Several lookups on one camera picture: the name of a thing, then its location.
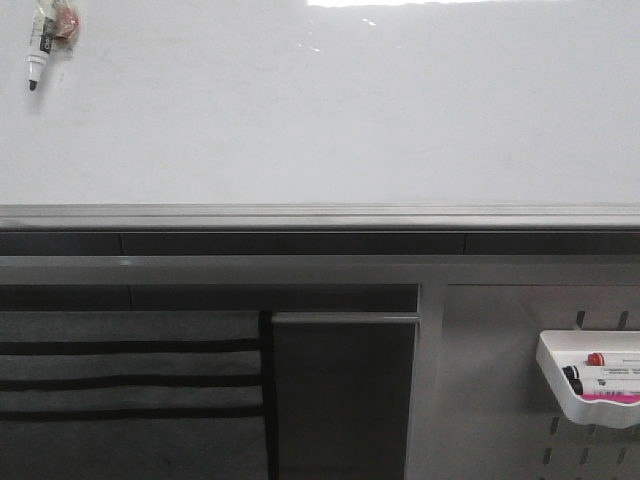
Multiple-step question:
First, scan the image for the black whiteboard marker with tape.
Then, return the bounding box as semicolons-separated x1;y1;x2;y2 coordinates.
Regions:
27;0;80;92

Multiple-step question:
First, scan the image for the pink whiteboard eraser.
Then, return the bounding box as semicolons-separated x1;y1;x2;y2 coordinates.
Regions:
580;393;640;404

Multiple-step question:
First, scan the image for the dark grey hanging panel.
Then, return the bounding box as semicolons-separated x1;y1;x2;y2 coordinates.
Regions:
274;317;416;479

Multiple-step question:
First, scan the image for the grey pegboard panel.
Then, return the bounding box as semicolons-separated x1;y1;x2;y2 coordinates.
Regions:
405;256;639;479

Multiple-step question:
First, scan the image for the grey black striped fabric organizer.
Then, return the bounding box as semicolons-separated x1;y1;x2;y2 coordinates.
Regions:
1;311;279;479

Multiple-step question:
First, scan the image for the upper black capped marker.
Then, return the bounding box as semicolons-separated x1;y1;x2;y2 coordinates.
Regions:
562;365;639;380

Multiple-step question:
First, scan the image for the black capped marker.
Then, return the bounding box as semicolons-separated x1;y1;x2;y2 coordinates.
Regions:
562;365;639;380
569;378;639;396

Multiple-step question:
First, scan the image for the lower black capped marker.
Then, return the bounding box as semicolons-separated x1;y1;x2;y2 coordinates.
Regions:
569;378;639;396

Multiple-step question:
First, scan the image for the red capped marker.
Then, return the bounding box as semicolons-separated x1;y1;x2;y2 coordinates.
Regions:
587;352;640;368

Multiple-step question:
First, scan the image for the white plastic marker tray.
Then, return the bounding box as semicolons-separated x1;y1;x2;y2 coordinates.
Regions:
536;330;639;429

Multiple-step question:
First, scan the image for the white whiteboard with grey frame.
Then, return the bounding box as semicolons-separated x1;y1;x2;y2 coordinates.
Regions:
1;1;639;229

